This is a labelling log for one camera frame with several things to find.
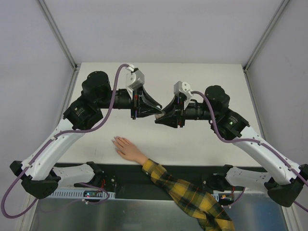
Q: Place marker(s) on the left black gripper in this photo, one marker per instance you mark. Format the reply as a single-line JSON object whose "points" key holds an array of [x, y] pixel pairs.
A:
{"points": [[134, 103]]}

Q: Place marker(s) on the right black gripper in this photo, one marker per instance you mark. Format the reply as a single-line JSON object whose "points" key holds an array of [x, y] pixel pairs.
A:
{"points": [[180, 112]]}

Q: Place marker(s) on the glitter nail polish bottle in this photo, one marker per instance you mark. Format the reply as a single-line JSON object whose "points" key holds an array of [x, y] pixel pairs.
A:
{"points": [[159, 116]]}

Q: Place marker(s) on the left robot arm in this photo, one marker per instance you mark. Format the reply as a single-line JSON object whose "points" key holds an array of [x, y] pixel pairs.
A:
{"points": [[39, 175]]}

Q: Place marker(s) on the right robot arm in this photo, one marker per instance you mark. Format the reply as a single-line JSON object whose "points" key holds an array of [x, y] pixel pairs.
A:
{"points": [[283, 179]]}

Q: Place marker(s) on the yellow plaid sleeve forearm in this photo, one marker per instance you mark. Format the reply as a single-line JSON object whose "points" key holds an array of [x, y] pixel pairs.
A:
{"points": [[191, 199]]}

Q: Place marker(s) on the mannequin hand with painted nails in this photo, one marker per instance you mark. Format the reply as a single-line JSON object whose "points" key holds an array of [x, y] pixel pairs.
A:
{"points": [[129, 151]]}

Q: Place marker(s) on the green circuit board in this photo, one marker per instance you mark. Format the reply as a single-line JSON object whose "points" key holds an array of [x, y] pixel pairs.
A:
{"points": [[93, 194]]}

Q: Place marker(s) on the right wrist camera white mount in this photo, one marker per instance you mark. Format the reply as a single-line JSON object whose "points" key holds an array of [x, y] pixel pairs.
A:
{"points": [[183, 88]]}

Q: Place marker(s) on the left aluminium frame post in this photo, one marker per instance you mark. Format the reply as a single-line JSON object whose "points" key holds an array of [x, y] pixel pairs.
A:
{"points": [[56, 32]]}

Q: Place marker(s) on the aluminium frame post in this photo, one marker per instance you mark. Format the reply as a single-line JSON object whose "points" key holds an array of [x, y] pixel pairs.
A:
{"points": [[56, 32], [267, 32]]}

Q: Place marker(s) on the right aluminium frame post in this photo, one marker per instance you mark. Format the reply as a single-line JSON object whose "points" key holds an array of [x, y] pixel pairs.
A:
{"points": [[267, 32]]}

